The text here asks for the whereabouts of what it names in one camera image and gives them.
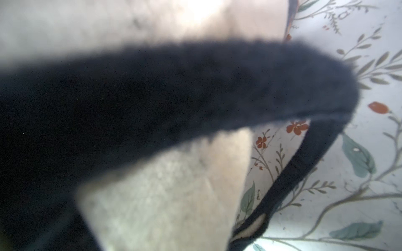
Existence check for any cream canvas tote bag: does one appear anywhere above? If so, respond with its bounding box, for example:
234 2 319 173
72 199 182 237
1 1 360 251

